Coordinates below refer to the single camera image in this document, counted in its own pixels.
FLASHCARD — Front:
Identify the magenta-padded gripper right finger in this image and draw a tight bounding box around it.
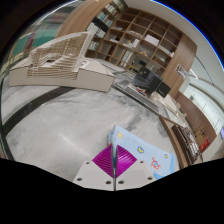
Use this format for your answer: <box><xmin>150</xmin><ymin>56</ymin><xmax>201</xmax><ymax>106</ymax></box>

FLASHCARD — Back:
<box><xmin>114</xmin><ymin>144</ymin><xmax>157</xmax><ymax>192</ymax></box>

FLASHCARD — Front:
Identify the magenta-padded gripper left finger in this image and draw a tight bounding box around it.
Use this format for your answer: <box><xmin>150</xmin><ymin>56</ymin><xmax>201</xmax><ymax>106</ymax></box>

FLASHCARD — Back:
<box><xmin>72</xmin><ymin>143</ymin><xmax>116</xmax><ymax>192</ymax></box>

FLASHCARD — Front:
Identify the light blue printed towel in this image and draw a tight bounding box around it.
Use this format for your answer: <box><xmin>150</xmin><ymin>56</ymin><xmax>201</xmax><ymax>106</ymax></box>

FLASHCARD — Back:
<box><xmin>108</xmin><ymin>124</ymin><xmax>176</xmax><ymax>181</ymax></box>

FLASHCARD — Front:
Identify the wooden base board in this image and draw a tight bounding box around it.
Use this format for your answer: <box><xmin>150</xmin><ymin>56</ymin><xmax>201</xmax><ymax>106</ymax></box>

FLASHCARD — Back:
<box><xmin>159</xmin><ymin>115</ymin><xmax>204</xmax><ymax>169</ymax></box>

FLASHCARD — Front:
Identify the dark brown architectural model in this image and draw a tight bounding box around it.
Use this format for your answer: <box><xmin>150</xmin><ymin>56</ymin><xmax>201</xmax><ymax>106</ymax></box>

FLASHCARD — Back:
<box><xmin>171</xmin><ymin>124</ymin><xmax>202</xmax><ymax>164</ymax></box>

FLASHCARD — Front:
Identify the red bin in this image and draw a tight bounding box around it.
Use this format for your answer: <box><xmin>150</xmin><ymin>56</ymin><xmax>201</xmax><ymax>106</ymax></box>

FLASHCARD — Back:
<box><xmin>199</xmin><ymin>138</ymin><xmax>211</xmax><ymax>152</ymax></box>

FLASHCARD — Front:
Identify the small white architectural model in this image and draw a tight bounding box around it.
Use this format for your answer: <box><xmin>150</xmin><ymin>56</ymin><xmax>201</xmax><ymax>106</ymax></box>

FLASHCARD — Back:
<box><xmin>162</xmin><ymin>94</ymin><xmax>183</xmax><ymax>114</ymax></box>

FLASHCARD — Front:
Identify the large white architectural model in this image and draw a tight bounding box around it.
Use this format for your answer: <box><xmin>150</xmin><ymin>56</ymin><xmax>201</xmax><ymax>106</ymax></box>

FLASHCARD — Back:
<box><xmin>8</xmin><ymin>31</ymin><xmax>117</xmax><ymax>93</ymax></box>

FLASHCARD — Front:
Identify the wooden cubby shelf unit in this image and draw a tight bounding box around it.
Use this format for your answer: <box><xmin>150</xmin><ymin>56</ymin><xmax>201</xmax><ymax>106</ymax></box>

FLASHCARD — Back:
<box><xmin>84</xmin><ymin>1</ymin><xmax>198</xmax><ymax>98</ymax></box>

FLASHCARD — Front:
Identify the white wall poster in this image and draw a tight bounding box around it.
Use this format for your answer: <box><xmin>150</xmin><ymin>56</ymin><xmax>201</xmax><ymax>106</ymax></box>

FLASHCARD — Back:
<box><xmin>175</xmin><ymin>63</ymin><xmax>190</xmax><ymax>80</ymax></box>

